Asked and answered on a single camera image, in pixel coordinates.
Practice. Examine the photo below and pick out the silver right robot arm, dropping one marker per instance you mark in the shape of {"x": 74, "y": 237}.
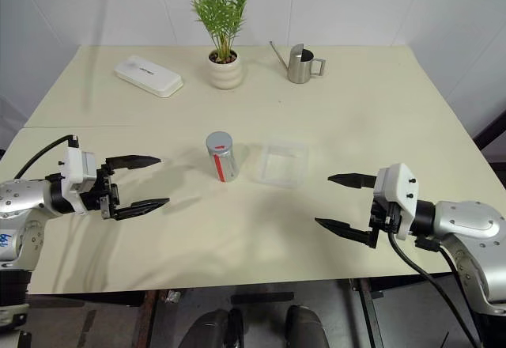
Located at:
{"x": 466, "y": 237}

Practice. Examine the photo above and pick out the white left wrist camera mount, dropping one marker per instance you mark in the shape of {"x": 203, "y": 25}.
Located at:
{"x": 77, "y": 168}

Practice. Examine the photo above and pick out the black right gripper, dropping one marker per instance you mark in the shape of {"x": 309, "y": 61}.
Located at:
{"x": 382, "y": 217}

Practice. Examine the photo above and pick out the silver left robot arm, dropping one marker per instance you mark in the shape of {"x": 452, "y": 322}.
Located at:
{"x": 23, "y": 199}

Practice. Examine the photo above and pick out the cream ribbed plant pot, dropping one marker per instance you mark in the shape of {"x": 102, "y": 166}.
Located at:
{"x": 224, "y": 69}

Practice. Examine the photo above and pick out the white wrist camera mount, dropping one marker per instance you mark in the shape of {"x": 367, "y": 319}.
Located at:
{"x": 77, "y": 168}
{"x": 399, "y": 194}

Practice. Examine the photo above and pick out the green potted palm plant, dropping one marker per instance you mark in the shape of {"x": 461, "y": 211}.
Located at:
{"x": 223, "y": 8}

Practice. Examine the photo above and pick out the dark rounded robot leg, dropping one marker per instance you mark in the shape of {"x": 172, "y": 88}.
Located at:
{"x": 306, "y": 326}
{"x": 215, "y": 330}

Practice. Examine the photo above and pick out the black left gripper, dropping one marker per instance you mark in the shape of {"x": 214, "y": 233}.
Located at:
{"x": 103, "y": 195}

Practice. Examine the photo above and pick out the steel watering can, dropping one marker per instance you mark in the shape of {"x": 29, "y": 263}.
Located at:
{"x": 302, "y": 63}

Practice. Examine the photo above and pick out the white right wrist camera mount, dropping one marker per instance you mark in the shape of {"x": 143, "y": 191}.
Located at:
{"x": 399, "y": 194}

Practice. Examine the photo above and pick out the clear plastic container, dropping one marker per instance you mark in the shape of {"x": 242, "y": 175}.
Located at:
{"x": 282, "y": 162}

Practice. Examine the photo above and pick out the white rectangular box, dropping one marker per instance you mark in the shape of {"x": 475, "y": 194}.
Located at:
{"x": 148, "y": 75}

